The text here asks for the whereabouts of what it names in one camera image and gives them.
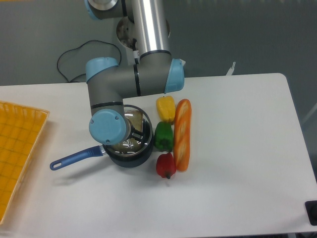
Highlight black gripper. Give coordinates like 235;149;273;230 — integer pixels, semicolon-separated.
125;122;144;141

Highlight glass pot lid blue knob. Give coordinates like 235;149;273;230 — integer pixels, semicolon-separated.
104;105;153;158

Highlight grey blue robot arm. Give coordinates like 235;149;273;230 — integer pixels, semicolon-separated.
85;0;184;145

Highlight wrapped bread slice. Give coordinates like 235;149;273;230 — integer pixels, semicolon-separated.
112;110;143;154

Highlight green bell pepper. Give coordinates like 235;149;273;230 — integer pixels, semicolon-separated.
154;121;174;152

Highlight yellow bell pepper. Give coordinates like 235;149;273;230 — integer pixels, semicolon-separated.
156;96;176;123

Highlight red bell pepper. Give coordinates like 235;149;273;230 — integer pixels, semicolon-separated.
156;152;176;179

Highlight orange baguette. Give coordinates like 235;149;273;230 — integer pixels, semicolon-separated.
173;99;192;172

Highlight yellow woven basket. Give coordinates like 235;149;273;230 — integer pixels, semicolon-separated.
0;101;50;224

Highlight black table corner device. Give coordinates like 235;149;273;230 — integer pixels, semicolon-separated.
305;200;317;226

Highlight dark pot with blue handle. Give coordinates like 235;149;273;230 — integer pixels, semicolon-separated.
50;118;154;171

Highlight black cable on floor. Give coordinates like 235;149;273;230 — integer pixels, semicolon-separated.
56;40;122;83

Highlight white table bracket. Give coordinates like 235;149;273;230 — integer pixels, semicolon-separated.
226;61;236;76

